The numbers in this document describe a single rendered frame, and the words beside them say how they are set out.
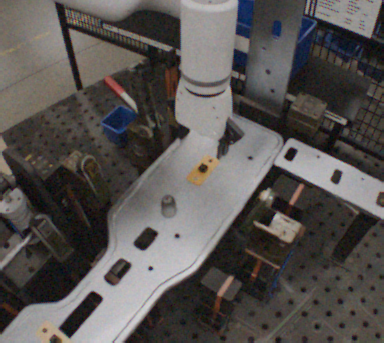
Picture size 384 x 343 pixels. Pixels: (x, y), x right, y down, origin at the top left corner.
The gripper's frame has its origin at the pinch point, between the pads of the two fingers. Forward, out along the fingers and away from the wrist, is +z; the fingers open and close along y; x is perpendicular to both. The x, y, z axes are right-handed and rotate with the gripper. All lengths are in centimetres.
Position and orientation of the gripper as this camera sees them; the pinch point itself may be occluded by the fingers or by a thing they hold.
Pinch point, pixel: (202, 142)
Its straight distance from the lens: 73.0
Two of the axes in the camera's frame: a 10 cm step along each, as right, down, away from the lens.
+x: 5.6, -6.2, 5.5
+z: -0.2, 6.5, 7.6
